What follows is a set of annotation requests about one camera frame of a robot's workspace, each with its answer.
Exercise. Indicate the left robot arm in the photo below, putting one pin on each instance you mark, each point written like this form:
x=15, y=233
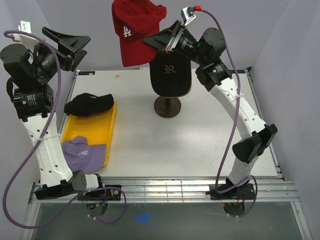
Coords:
x=30, y=67

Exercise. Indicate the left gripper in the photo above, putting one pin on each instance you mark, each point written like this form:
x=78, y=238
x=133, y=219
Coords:
x=72, y=42

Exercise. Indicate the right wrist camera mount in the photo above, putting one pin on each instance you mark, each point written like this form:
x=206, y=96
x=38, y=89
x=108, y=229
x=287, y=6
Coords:
x=188, y=14

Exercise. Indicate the black cap gold R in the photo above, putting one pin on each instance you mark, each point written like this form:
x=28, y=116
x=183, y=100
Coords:
x=170, y=75

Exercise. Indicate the dark wooden stand base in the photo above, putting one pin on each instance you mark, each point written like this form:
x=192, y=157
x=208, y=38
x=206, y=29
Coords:
x=167, y=107

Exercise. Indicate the red cap white logo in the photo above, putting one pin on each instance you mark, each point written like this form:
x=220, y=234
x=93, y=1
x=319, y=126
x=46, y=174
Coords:
x=134, y=20

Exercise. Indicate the black cap white NY logo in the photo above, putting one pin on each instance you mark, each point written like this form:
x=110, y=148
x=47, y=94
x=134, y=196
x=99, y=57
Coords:
x=87, y=104

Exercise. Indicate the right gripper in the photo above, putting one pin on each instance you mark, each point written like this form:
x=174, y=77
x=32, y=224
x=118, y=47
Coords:
x=167, y=40

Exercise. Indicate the aluminium front rail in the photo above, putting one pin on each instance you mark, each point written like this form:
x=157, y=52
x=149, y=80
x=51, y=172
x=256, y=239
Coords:
x=192, y=190

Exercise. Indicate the lavender cap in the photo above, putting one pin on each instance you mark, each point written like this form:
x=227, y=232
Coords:
x=79, y=155

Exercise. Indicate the yellow plastic tray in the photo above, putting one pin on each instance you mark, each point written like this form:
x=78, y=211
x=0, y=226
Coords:
x=97, y=129

